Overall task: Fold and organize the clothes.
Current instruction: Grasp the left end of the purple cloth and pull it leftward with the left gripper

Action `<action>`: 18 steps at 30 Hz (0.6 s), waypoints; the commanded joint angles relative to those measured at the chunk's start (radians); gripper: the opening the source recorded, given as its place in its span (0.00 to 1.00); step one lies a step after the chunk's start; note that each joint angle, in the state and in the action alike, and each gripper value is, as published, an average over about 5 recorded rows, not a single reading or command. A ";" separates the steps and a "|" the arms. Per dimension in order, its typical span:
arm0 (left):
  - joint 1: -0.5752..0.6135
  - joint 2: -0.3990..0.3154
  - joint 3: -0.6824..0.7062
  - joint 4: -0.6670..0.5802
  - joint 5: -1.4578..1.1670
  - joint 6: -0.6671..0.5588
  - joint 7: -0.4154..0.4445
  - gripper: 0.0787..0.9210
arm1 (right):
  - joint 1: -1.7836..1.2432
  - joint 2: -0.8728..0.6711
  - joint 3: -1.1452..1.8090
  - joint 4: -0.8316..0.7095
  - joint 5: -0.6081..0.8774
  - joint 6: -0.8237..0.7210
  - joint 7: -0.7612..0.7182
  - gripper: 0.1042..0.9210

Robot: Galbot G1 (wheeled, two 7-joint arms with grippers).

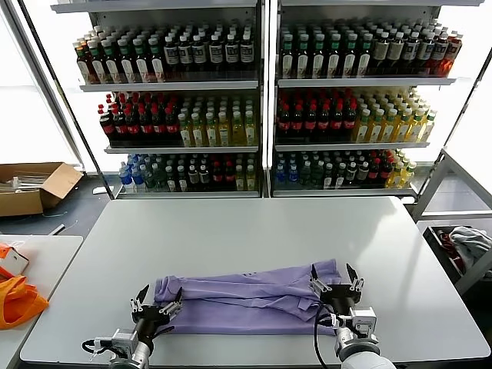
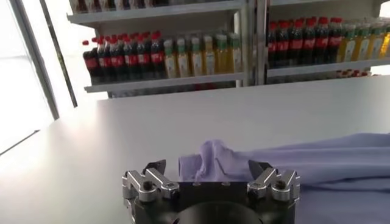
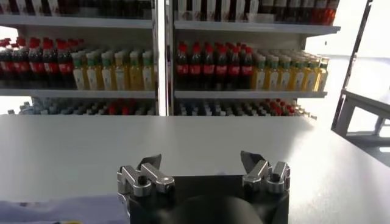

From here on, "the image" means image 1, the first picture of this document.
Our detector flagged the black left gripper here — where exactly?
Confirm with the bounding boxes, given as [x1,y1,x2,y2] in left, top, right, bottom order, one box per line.
[129,284,185,340]

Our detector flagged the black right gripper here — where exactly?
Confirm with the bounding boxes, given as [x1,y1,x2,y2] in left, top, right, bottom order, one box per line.
[308,262,366,321]

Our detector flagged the purple t-shirt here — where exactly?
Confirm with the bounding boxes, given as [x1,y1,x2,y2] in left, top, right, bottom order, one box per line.
[153,259,344,337]

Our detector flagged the cola bottle red cap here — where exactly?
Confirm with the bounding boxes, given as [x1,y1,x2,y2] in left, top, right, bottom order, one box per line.
[303,102,318,135]
[379,158,393,185]
[277,102,292,135]
[223,161,237,189]
[330,101,344,135]
[165,106,180,141]
[211,161,225,189]
[151,105,167,141]
[317,101,331,135]
[98,103,115,142]
[367,158,381,185]
[112,107,128,141]
[125,106,141,141]
[342,101,357,135]
[290,102,305,135]
[138,105,154,141]

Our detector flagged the dark grey storage bin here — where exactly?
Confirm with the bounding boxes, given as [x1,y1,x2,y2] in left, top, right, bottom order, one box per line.
[422,225,492,297]

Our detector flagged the white side table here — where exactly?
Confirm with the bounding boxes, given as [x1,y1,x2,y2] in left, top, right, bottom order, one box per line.
[0,234,85,369]

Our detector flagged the red garment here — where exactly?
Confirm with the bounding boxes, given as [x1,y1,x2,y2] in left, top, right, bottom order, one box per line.
[440,229,466,276]

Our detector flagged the grey white garment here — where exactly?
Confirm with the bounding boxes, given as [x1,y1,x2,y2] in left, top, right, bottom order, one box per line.
[448,226,492,270]

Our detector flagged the orange cloth bag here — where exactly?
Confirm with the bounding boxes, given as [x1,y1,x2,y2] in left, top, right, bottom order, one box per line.
[0,274,50,331]

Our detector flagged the white orange carton box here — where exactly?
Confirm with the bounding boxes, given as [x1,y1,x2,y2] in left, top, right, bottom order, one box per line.
[0,241,31,281]

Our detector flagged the open cardboard box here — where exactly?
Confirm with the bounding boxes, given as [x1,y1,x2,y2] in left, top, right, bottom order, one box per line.
[0,161,85,218]

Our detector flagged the grey metal shelf unit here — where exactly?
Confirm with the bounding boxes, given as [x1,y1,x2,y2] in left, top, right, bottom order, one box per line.
[267,0,459,199]
[49,0,270,200]

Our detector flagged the green cap white label bottle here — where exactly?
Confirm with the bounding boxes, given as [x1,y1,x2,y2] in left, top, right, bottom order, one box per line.
[133,37,151,83]
[148,36,166,83]
[343,33,358,79]
[88,39,105,85]
[311,33,326,79]
[280,33,294,80]
[295,33,311,80]
[118,38,135,84]
[327,33,342,79]
[103,38,121,84]
[358,33,374,78]

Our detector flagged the dark bottle black white label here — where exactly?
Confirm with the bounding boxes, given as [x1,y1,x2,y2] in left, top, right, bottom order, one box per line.
[191,34,208,72]
[164,35,181,73]
[224,33,240,72]
[178,34,194,73]
[208,33,224,72]
[239,32,255,72]

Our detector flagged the amber tea bottle white label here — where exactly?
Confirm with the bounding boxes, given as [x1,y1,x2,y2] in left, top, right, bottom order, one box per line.
[75,42,91,85]

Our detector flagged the red drink bottle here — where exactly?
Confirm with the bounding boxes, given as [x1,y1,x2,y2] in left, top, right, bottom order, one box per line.
[430,32,448,76]
[444,31,464,77]

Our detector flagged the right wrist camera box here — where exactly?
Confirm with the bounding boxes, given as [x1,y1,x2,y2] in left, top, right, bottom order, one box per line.
[347,306,379,332]

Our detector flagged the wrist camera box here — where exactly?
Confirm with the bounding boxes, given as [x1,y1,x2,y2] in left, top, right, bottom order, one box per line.
[110,328,140,351]
[347,306,379,332]

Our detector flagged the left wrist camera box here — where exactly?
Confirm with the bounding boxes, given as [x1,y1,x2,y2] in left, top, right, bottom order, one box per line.
[110,328,140,351]

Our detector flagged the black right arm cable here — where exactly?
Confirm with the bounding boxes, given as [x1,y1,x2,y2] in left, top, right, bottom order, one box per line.
[312,302,341,368]

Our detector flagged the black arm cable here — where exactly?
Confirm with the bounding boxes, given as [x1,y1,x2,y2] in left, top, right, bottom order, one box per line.
[80,337,115,357]
[312,302,341,368]

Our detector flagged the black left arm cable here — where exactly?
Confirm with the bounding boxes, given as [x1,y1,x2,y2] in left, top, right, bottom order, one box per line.
[80,337,115,357]

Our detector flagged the dark metal frame post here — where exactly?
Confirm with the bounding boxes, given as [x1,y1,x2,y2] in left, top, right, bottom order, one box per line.
[18,0,115,200]
[414,49,492,199]

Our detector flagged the wide grey frame pillar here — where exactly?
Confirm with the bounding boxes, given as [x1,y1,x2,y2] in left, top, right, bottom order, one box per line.
[0,0,85,172]

